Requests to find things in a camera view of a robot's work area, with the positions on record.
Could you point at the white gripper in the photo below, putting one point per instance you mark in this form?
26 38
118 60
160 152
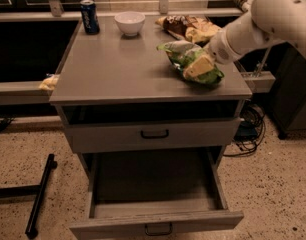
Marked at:
219 51

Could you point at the green rice chip bag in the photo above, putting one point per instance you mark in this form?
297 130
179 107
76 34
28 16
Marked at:
182 53

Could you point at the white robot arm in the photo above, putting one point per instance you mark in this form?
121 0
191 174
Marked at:
263 24

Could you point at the brown yellow chip bag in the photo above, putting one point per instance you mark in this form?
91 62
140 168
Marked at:
193 29

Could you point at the closed upper grey drawer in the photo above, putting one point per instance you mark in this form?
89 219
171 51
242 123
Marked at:
113 138

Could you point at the grey drawer cabinet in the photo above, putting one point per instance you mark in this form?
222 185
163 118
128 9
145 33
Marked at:
109 79

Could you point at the open lower grey drawer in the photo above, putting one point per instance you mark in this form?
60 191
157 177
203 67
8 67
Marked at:
154 193

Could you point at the white bowl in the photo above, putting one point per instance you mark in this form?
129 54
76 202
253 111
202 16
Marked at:
130 22

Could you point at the blue soda can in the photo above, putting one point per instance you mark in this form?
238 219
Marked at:
89 17

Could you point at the grey metal rail frame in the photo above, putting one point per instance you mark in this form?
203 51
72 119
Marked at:
17 93

